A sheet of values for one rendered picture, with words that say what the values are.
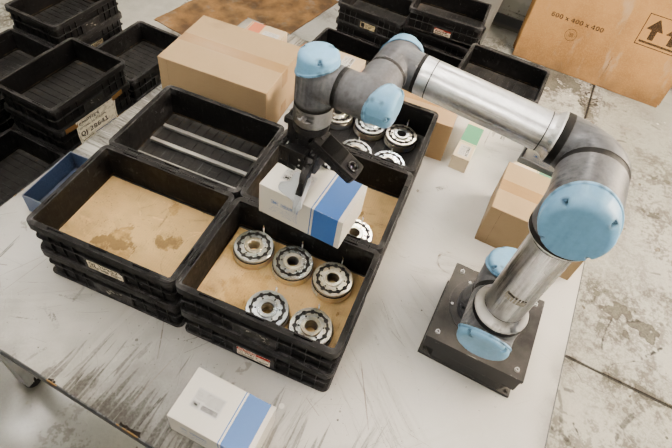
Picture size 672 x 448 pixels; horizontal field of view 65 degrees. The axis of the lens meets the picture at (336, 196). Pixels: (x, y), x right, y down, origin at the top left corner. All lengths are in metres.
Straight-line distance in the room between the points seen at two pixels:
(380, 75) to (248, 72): 0.95
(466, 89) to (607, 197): 0.29
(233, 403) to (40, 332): 0.54
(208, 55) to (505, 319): 1.28
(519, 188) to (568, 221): 0.84
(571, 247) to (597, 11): 3.15
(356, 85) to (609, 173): 0.42
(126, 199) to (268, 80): 0.60
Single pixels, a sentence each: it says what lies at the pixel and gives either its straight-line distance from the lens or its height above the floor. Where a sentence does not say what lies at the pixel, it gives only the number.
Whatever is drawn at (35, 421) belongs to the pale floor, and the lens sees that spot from 2.21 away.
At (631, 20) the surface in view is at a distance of 3.97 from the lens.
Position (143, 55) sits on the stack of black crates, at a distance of 2.83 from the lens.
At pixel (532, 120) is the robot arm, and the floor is 1.43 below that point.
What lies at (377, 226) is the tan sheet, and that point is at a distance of 1.48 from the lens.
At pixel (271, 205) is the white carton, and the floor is 1.09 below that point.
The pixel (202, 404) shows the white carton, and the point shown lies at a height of 0.79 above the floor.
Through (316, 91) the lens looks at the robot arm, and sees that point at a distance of 0.91.
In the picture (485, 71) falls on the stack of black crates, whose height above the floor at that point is 0.49.
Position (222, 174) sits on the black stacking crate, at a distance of 1.57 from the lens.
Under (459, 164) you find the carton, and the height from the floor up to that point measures 0.73.
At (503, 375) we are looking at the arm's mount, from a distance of 1.40.
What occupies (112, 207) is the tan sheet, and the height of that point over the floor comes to 0.83.
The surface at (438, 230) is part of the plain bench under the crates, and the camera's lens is 1.69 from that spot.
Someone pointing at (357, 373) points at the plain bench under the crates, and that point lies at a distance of 1.40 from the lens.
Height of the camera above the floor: 1.97
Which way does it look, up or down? 49 degrees down
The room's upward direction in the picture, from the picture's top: 10 degrees clockwise
